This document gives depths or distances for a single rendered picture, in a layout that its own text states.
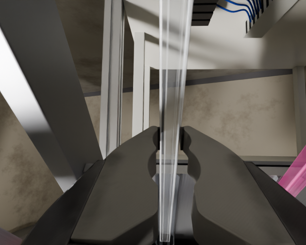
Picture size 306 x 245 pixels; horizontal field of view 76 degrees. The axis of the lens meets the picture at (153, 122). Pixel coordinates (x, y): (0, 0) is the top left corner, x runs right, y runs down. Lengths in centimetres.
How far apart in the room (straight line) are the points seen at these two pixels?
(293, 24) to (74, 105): 64
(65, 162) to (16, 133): 351
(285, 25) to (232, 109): 232
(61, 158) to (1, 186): 350
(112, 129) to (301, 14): 55
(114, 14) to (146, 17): 11
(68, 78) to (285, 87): 295
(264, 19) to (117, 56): 34
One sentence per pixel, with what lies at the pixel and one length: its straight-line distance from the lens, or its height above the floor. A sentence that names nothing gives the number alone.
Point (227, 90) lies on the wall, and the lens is 302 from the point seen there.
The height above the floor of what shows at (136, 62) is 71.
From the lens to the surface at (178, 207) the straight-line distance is 25.
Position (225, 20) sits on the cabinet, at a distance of 62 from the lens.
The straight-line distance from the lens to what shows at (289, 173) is 21.
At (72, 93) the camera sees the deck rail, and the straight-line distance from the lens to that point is 18.
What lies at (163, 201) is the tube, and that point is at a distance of 21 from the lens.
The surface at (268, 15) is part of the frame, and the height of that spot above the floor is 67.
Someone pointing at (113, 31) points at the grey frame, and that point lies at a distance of 51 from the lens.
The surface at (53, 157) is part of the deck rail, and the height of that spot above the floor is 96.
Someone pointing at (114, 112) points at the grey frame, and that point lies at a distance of 43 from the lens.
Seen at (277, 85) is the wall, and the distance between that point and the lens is 303.
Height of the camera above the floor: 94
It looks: 5 degrees down
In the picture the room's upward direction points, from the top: 179 degrees counter-clockwise
